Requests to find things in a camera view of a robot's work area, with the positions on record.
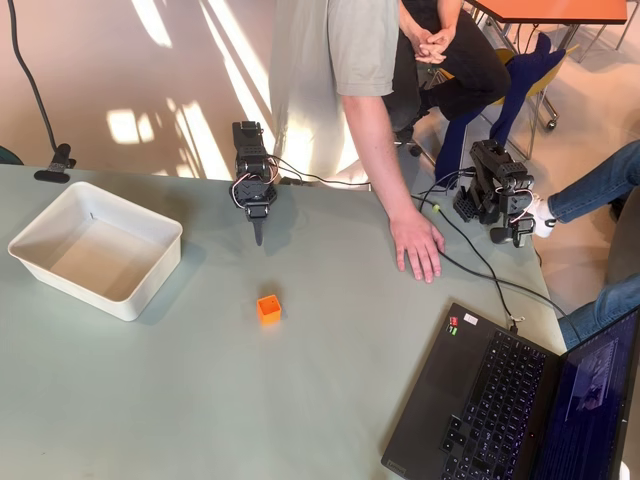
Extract orange cube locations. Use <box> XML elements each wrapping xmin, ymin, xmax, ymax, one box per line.
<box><xmin>256</xmin><ymin>294</ymin><xmax>283</xmax><ymax>327</ymax></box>

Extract black laptop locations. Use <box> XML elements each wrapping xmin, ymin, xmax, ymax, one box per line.
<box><xmin>380</xmin><ymin>301</ymin><xmax>640</xmax><ymax>480</ymax></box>

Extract yellow chair chrome legs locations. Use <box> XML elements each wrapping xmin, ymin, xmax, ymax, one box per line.
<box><xmin>479</xmin><ymin>44</ymin><xmax>582</xmax><ymax>159</ymax></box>

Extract seated person in black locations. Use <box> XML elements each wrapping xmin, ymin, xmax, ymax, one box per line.
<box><xmin>382</xmin><ymin>0</ymin><xmax>512</xmax><ymax>146</ymax></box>

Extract navy blue garment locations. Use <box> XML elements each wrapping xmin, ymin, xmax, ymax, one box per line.
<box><xmin>434</xmin><ymin>32</ymin><xmax>569</xmax><ymax>189</ymax></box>

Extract black cable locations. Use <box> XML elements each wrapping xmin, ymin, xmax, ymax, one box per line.
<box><xmin>409</xmin><ymin>192</ymin><xmax>521</xmax><ymax>334</ymax></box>
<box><xmin>269</xmin><ymin>155</ymin><xmax>374</xmax><ymax>192</ymax></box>
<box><xmin>439</xmin><ymin>252</ymin><xmax>581</xmax><ymax>344</ymax></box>

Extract grey chair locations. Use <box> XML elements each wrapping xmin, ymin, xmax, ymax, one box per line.
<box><xmin>606</xmin><ymin>197</ymin><xmax>640</xmax><ymax>296</ymax></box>

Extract operator right hand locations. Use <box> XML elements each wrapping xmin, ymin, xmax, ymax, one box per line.
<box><xmin>389</xmin><ymin>209</ymin><xmax>446</xmax><ymax>285</ymax></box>

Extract orange table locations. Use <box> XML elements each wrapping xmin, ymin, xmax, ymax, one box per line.
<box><xmin>462</xmin><ymin>0</ymin><xmax>629</xmax><ymax>25</ymax></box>

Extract operator beige t-shirt torso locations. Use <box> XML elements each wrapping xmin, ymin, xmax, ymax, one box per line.
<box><xmin>268</xmin><ymin>0</ymin><xmax>401</xmax><ymax>189</ymax></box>

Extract person in blue jeans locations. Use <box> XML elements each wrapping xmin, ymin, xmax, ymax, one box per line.
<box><xmin>529</xmin><ymin>141</ymin><xmax>640</xmax><ymax>351</ymax></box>

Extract black office chair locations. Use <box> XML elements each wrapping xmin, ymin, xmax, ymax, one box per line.
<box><xmin>389</xmin><ymin>64</ymin><xmax>441</xmax><ymax>157</ymax></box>

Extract operator right forearm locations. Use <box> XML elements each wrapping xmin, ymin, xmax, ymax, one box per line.
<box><xmin>341</xmin><ymin>92</ymin><xmax>426</xmax><ymax>226</ymax></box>

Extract seated person right hand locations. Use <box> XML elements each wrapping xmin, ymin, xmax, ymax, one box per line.
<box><xmin>413</xmin><ymin>28</ymin><xmax>444</xmax><ymax>64</ymax></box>

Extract white plastic bin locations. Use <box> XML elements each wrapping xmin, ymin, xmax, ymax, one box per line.
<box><xmin>7</xmin><ymin>180</ymin><xmax>184</xmax><ymax>322</ymax></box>

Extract black leader arm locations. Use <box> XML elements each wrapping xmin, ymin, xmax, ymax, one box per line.
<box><xmin>452</xmin><ymin>139</ymin><xmax>537</xmax><ymax>250</ymax></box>

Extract black gooseneck camera mount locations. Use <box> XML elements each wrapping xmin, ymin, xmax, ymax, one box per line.
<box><xmin>7</xmin><ymin>0</ymin><xmax>77</xmax><ymax>184</ymax></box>

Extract seated person left hand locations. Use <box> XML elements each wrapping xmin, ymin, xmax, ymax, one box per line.
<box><xmin>434</xmin><ymin>23</ymin><xmax>459</xmax><ymax>62</ymax></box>

